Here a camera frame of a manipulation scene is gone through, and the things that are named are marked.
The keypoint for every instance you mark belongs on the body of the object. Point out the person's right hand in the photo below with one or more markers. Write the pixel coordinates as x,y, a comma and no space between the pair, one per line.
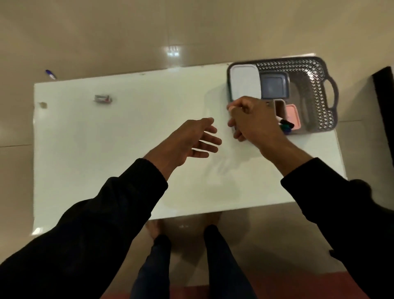
258,123

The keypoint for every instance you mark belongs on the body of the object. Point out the person's left hand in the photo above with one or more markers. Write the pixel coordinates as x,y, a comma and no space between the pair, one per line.
178,144

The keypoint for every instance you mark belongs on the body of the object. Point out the person's left little finger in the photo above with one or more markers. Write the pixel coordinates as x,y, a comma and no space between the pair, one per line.
200,153

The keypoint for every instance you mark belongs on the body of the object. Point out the person's left middle finger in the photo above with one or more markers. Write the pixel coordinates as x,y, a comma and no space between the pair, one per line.
212,140

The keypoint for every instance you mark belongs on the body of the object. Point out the person's right thumb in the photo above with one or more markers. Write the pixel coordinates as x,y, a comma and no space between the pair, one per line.
237,105

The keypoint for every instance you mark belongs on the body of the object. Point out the person's left thumb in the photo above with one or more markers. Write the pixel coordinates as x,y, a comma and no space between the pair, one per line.
204,120

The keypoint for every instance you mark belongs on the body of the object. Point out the green capped marker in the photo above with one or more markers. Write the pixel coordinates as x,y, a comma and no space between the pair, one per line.
284,127

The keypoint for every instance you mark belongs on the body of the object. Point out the black capped marker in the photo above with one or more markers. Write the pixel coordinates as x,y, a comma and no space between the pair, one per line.
287,123

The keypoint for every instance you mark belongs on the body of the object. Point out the blue capped marker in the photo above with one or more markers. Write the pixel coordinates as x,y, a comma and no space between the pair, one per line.
287,131

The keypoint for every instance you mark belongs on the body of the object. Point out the person's right forearm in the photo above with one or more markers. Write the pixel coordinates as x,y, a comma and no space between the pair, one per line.
332,203

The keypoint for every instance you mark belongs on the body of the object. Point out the person's left forearm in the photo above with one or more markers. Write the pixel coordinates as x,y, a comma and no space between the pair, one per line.
92,234

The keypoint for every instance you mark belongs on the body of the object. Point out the white rectangular container lid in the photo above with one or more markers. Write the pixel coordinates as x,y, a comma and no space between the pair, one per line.
245,81

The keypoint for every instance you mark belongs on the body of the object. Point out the grey square container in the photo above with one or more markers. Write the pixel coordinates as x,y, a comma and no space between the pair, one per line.
274,84

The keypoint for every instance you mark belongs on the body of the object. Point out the brown pen holder cup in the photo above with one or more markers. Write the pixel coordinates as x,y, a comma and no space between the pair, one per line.
280,107

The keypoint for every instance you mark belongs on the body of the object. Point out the pink plastic container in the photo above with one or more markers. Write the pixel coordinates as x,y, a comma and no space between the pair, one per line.
293,115

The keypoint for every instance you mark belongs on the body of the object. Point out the grey plastic lattice basket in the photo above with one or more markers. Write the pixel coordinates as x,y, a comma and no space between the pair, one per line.
317,92

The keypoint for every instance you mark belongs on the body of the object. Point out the small silver sharpener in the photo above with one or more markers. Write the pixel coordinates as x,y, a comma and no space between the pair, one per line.
102,99

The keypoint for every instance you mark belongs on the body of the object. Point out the person's right leg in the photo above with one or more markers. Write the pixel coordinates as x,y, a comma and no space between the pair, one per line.
226,265

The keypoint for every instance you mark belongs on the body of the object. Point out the person's leg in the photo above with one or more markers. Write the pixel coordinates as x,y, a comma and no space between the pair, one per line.
226,265
152,271

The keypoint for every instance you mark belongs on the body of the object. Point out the person's left leg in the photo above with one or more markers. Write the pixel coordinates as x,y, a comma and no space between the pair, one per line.
152,271

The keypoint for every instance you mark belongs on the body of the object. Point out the black furniture piece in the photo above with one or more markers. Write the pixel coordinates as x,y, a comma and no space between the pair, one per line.
384,111

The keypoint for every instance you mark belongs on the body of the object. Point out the blue pen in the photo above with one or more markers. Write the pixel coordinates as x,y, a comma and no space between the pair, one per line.
51,74

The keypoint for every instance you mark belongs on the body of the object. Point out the small brown scrap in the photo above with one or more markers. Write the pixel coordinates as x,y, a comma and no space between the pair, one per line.
43,105

